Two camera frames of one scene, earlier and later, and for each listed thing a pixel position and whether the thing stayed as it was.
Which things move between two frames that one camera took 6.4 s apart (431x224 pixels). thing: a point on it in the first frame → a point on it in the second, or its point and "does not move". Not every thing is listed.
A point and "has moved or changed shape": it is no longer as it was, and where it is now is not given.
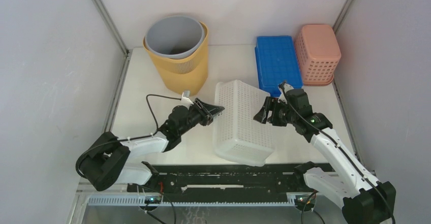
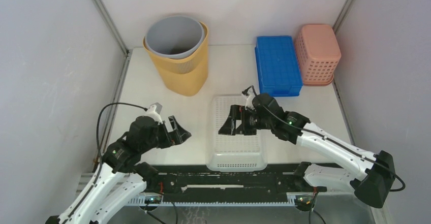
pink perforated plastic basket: (318, 53) does not move
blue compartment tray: (277, 62) does not move
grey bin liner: (174, 36) does not move
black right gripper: (271, 104) → (236, 114)
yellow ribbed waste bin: (188, 73) does not move
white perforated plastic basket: (238, 136) has moved or changed shape
